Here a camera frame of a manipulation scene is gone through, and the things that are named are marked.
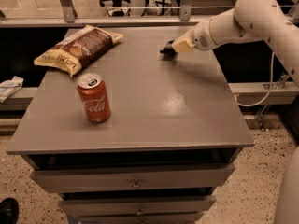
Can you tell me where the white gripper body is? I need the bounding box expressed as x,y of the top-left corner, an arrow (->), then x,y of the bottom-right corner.
193,19 -> 218,51

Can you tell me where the grey drawer cabinet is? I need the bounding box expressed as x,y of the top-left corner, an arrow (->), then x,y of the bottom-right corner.
5,26 -> 255,224

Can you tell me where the white folded cloth packet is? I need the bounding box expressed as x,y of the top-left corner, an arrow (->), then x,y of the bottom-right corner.
0,76 -> 23,103

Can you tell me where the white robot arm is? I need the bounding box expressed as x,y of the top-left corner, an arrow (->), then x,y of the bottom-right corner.
172,0 -> 299,224

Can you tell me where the bottom grey drawer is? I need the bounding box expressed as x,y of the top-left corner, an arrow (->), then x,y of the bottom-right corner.
67,212 -> 203,224

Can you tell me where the grey metal railing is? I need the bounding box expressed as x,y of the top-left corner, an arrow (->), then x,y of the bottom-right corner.
0,0 -> 299,27

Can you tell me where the red coke can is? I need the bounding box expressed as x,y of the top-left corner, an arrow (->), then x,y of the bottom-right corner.
77,73 -> 111,123

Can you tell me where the brown yellow chip bag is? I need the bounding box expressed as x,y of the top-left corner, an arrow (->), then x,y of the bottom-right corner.
34,25 -> 123,77

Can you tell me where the grey drawer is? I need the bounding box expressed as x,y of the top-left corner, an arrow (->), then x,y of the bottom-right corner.
67,212 -> 203,224
31,163 -> 235,193
59,196 -> 216,217

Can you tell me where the black rxbar chocolate bar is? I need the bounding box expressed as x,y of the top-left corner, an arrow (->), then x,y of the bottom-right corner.
160,40 -> 176,54

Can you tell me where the black leather shoe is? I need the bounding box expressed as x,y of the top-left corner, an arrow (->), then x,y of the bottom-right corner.
0,198 -> 19,224

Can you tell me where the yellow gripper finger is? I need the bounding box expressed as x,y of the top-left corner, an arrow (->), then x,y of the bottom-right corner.
172,39 -> 195,53
180,29 -> 194,41

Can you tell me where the top grey drawer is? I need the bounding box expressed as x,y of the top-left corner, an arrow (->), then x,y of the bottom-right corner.
31,163 -> 235,193

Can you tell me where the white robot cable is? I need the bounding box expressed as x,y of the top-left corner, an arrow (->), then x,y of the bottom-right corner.
234,51 -> 276,108

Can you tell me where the middle grey drawer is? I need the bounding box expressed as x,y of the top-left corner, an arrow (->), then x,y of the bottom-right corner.
59,196 -> 216,217

